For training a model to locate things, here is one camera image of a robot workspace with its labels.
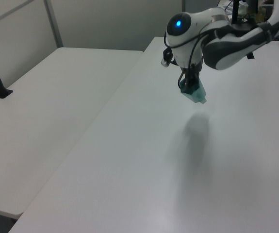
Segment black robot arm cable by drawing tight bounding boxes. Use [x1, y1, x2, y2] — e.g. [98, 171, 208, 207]
[163, 29, 215, 88]

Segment cluttered background desk items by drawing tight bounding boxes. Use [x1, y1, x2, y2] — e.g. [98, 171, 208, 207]
[218, 0, 277, 23]

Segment grey metal partition post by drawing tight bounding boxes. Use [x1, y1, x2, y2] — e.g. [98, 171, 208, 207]
[44, 0, 64, 48]

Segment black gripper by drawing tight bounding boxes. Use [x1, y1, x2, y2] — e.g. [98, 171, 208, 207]
[178, 63, 204, 92]

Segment black velcro cable strap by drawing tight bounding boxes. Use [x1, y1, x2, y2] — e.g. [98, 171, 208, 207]
[262, 21, 275, 43]

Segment teal faceted plastic cup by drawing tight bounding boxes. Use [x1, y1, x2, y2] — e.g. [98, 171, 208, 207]
[180, 79, 208, 105]

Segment black stand pole with base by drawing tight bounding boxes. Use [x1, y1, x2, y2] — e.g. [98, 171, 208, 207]
[230, 0, 254, 32]

